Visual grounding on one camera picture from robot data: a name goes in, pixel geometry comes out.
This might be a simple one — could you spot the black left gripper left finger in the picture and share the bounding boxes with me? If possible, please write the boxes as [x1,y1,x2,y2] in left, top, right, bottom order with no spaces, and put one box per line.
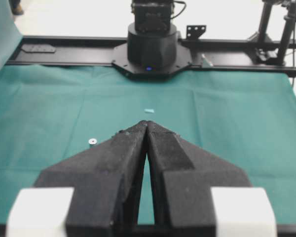
[34,120,148,229]

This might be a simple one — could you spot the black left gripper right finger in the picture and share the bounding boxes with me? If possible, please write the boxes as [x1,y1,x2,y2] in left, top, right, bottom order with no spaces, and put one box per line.
[147,121,252,228]

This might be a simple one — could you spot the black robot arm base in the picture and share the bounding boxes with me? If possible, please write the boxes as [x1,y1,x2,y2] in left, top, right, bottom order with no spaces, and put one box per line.
[111,0,192,77]

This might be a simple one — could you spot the small silver washer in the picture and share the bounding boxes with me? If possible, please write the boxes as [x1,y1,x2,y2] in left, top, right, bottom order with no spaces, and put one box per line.
[88,138,97,146]

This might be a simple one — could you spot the small light blue tape piece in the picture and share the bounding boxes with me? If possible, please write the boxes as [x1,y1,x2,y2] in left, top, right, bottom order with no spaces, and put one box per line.
[144,109,155,114]

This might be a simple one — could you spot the green table cloth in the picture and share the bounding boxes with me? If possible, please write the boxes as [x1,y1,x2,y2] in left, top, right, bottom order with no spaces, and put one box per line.
[0,0,296,227]

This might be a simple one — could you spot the black perforated corner bracket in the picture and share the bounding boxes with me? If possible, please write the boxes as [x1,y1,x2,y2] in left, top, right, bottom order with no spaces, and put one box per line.
[186,25,207,40]

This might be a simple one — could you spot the black aluminium frame rail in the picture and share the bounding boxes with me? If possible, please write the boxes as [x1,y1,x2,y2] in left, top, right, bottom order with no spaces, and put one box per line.
[6,36,296,78]

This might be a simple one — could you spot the black camera stand poles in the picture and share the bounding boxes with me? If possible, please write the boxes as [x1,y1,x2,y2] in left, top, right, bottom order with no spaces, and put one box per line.
[248,0,296,66]

